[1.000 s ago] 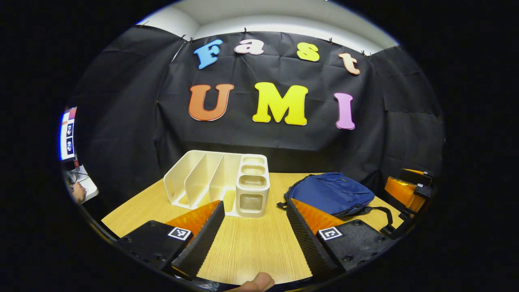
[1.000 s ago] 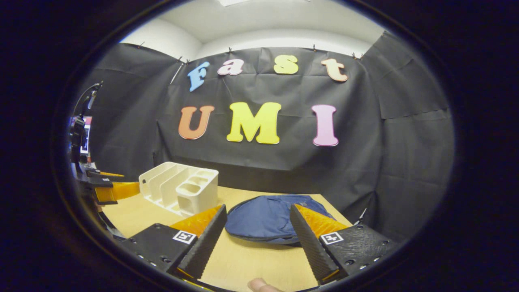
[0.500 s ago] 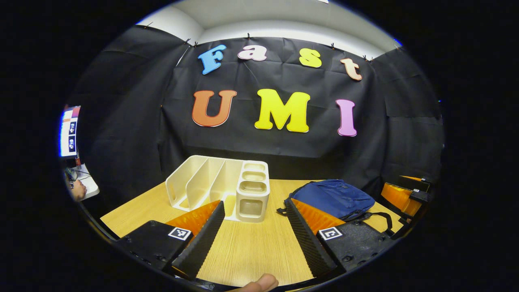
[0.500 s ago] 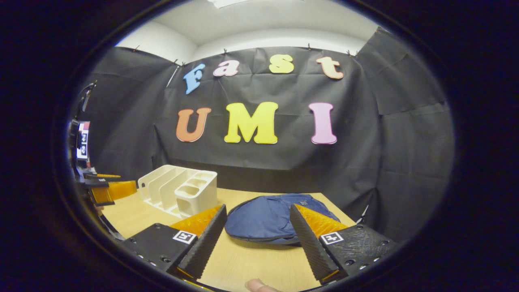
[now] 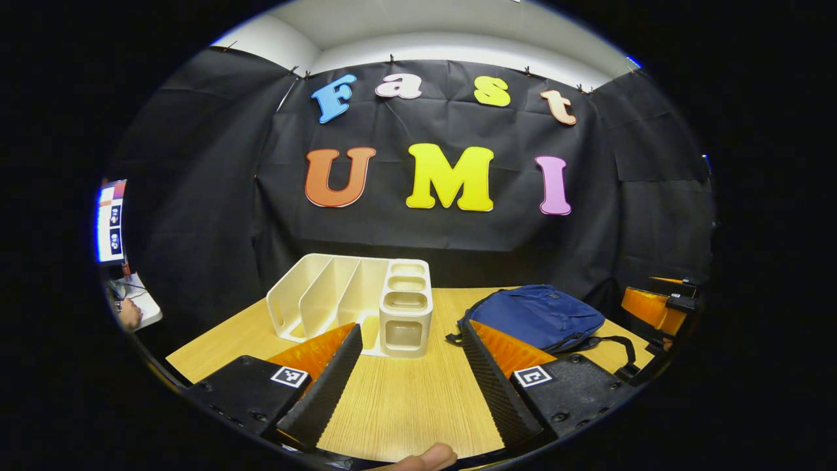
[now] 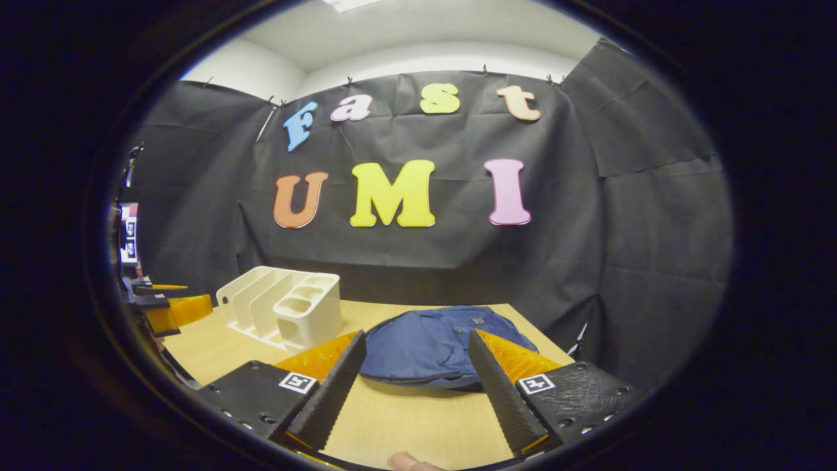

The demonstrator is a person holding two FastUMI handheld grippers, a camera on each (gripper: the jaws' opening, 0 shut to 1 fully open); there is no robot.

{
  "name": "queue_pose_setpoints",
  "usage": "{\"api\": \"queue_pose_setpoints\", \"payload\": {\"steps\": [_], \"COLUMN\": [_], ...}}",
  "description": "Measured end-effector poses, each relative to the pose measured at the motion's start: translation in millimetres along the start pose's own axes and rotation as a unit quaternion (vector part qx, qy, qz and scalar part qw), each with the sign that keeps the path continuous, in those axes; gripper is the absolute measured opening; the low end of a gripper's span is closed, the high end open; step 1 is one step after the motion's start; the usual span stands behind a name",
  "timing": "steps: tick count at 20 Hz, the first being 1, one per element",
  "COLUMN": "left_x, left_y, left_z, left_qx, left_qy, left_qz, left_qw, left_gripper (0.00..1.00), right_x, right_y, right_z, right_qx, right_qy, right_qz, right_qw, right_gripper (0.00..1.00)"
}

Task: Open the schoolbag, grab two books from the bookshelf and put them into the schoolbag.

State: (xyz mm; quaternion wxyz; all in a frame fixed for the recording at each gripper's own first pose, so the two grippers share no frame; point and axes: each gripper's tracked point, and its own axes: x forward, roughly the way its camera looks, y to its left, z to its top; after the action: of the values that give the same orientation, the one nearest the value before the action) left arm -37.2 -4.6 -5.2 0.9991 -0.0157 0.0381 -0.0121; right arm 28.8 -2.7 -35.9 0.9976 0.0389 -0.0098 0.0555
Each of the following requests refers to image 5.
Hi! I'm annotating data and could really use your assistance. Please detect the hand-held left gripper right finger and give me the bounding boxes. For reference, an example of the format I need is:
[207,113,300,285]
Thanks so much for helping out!
[461,319,638,449]

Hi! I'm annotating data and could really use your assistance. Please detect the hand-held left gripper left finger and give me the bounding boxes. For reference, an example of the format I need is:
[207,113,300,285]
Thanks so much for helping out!
[183,323,364,452]

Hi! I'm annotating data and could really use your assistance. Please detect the blue schoolbag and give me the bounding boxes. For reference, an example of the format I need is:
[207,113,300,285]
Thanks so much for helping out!
[446,284,640,383]

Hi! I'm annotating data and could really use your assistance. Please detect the white plastic bookshelf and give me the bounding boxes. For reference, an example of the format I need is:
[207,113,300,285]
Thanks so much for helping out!
[266,253,434,359]

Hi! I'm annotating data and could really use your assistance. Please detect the white side desk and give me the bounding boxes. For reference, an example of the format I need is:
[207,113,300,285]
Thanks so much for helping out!
[108,275,163,332]

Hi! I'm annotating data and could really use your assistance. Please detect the computer monitor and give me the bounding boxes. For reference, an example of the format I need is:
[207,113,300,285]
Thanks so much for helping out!
[96,180,128,264]

